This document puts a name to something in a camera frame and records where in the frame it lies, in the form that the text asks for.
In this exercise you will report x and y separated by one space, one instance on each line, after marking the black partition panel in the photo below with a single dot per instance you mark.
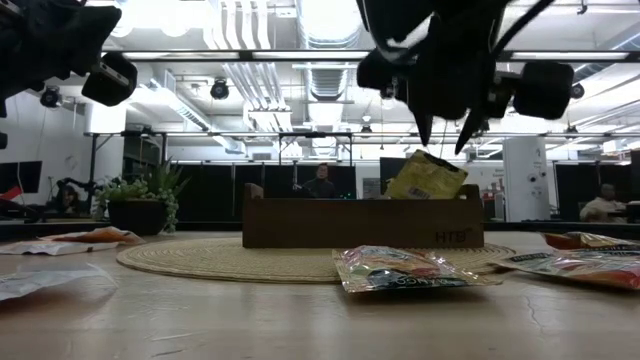
225 192
570 180

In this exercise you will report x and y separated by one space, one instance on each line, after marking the clear mango snack packet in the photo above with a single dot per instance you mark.
405 270

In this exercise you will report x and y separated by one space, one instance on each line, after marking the red object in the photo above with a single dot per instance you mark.
10 192

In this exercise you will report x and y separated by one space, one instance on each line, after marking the black monitor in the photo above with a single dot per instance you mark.
20 176
387 172

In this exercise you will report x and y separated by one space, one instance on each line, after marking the white orange tea packet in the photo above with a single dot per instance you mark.
45 282
50 248
97 235

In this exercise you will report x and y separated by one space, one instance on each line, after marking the yellow green lemon tea packet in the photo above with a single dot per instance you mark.
425 175

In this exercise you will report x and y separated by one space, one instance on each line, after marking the black aluminium table frame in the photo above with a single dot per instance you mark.
215 229

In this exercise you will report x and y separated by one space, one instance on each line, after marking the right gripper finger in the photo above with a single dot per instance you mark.
470 131
425 125

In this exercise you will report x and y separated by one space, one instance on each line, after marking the round black ceiling lamp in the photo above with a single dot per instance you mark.
50 97
220 89
577 91

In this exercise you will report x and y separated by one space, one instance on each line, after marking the black overhead beam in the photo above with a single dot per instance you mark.
245 56

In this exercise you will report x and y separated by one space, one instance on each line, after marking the potted green succulent plant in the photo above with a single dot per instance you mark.
140 200

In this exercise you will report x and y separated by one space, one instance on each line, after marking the white column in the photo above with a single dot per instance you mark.
525 180

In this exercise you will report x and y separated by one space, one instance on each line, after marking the person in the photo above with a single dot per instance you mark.
69 197
320 185
602 205

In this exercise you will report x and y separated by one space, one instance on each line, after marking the orange red mango tea packet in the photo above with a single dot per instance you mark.
575 270
585 241

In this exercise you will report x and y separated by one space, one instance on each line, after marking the silver ventilation duct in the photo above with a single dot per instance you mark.
327 40

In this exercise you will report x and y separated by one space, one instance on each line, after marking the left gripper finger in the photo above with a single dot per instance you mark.
75 35

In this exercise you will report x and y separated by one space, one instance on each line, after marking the round woven beige placemat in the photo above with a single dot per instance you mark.
225 260

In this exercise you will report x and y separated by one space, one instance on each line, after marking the brown wooden tea box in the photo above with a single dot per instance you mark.
362 222

